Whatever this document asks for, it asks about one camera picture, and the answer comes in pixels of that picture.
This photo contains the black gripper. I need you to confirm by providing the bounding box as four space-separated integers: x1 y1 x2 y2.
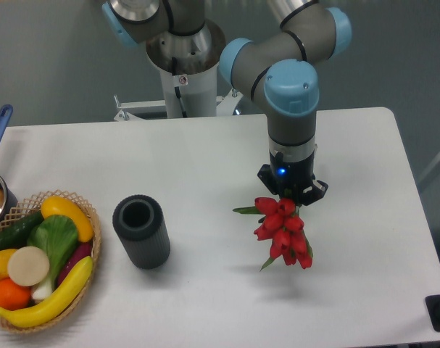
257 149 328 206

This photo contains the red tulip bouquet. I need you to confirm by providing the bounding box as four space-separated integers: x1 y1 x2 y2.
233 197 313 269

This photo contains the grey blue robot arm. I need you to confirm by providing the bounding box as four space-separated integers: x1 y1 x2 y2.
102 1 352 206

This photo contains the dark grey ribbed vase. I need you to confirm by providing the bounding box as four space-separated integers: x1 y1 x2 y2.
112 194 170 270

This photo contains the purple sweet potato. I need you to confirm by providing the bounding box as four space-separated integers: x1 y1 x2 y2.
56 242 92 286

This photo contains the yellow squash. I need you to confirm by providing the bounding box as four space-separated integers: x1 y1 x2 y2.
41 196 94 243

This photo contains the green bok choy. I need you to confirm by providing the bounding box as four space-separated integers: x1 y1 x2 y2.
27 215 78 303

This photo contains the yellow banana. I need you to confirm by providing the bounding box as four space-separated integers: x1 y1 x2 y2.
0 256 94 328

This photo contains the woven wicker basket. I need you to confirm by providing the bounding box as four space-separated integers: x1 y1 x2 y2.
0 190 101 334

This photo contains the beige round slice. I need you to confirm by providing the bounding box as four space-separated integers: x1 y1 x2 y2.
7 246 50 287

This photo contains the green cucumber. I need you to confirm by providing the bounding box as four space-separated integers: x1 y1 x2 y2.
0 211 43 251

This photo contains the orange fruit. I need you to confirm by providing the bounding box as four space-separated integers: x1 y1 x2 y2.
0 278 30 310

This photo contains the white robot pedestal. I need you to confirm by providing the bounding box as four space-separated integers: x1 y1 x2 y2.
114 20 243 121

